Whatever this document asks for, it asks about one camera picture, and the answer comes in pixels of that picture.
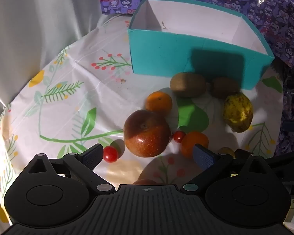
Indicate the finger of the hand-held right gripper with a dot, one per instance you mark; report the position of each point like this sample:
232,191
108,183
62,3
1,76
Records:
289,159

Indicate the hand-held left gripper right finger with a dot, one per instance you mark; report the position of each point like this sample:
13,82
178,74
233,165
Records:
205,157

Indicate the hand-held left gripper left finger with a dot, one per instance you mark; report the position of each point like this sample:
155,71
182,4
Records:
92,156

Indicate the red apple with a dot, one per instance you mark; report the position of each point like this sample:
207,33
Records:
147,134

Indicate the red cherry tomato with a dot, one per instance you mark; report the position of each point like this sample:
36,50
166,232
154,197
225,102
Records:
110,154
179,136

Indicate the oval orange tangerine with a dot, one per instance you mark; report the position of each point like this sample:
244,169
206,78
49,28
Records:
192,140

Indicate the small yellow fruit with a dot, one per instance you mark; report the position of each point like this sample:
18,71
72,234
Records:
226,150

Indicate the floral white tablecloth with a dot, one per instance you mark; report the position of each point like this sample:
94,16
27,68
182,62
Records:
76,117

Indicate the yellow spotted passion fruit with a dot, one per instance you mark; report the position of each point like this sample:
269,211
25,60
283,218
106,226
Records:
237,112

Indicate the reddish orange fruit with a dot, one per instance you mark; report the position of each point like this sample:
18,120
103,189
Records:
144,182

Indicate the round orange tangerine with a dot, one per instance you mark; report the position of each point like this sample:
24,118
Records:
159,102

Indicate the small brown kiwi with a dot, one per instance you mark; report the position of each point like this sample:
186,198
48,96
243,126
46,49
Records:
224,88

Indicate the large brown kiwi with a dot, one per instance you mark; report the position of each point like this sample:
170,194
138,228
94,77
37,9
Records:
188,84

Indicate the teal cardboard box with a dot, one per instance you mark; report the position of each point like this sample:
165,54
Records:
161,51

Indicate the white curtain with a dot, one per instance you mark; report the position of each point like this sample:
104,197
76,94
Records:
39,17

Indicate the purple cartoon printed cloth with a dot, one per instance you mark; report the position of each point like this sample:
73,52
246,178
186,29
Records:
272,9

